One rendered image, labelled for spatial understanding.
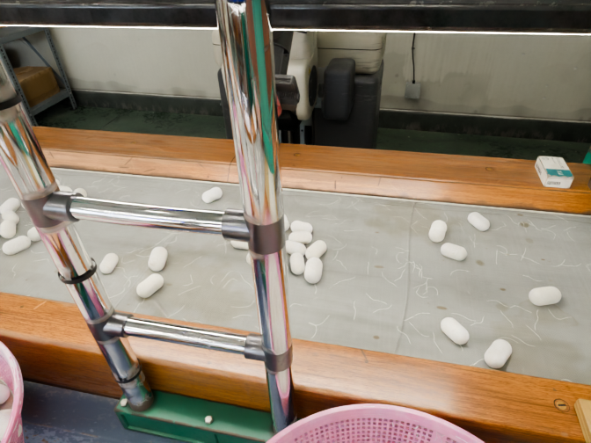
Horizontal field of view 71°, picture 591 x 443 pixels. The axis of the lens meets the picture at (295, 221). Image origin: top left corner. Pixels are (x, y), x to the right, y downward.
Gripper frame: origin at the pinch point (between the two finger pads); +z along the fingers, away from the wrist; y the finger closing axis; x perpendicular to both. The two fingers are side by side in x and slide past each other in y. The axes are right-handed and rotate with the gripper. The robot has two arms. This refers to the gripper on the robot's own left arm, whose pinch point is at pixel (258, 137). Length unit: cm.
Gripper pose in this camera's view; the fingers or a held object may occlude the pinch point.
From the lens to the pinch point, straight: 66.6
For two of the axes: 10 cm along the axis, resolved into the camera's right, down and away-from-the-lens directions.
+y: 9.8, 1.1, -1.8
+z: -1.5, 9.7, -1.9
